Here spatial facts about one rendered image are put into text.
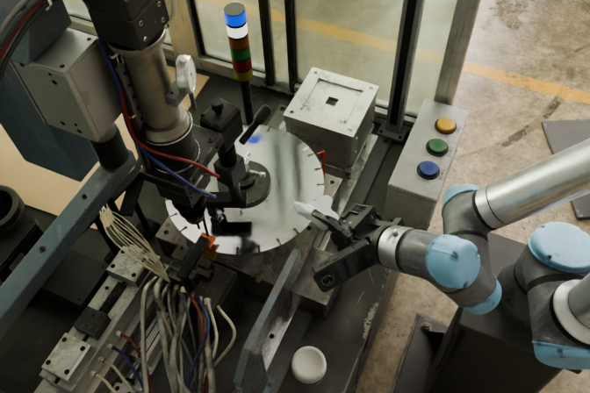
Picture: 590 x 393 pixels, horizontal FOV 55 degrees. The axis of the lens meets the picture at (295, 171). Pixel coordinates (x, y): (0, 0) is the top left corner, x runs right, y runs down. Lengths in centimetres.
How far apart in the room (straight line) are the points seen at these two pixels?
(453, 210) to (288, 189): 34
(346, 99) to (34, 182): 82
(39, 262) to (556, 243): 92
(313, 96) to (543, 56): 182
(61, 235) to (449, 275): 67
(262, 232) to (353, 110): 42
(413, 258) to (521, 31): 236
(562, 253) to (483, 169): 137
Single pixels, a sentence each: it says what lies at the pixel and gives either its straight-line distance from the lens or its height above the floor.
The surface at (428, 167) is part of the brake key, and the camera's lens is 128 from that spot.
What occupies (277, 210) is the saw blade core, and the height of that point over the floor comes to 95.
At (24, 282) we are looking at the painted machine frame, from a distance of 108.
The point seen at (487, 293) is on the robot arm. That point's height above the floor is 105.
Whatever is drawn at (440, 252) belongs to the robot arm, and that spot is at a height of 115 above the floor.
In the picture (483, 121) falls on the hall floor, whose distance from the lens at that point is 266.
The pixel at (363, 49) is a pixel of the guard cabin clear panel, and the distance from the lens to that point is 143.
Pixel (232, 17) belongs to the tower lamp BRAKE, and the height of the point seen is 115.
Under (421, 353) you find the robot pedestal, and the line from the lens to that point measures 204.
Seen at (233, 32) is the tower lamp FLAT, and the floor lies 112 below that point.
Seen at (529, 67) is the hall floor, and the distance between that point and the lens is 298.
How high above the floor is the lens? 191
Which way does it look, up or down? 53 degrees down
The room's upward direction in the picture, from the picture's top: 3 degrees counter-clockwise
